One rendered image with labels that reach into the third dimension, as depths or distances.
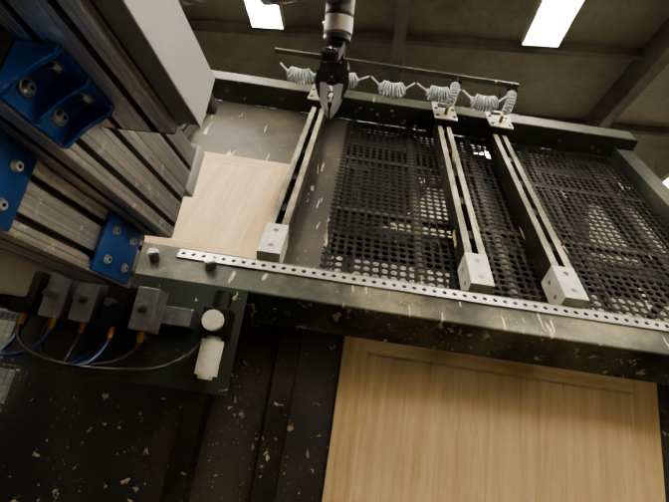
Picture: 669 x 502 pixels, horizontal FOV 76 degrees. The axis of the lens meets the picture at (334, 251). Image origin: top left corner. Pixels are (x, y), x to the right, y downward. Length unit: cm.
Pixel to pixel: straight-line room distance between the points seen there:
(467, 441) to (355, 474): 31
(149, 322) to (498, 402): 93
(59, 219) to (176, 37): 26
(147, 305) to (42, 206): 44
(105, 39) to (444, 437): 116
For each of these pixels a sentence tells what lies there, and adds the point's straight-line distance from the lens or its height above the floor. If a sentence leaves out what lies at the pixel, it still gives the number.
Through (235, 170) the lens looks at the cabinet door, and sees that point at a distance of 154.
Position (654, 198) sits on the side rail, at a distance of 206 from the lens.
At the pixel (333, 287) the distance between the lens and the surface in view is 105.
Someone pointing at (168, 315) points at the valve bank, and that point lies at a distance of 101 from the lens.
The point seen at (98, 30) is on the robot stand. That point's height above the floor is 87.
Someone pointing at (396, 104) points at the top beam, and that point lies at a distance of 204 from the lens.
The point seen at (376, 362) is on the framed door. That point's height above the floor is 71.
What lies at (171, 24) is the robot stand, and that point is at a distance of 47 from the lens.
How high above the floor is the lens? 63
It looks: 17 degrees up
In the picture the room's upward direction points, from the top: 9 degrees clockwise
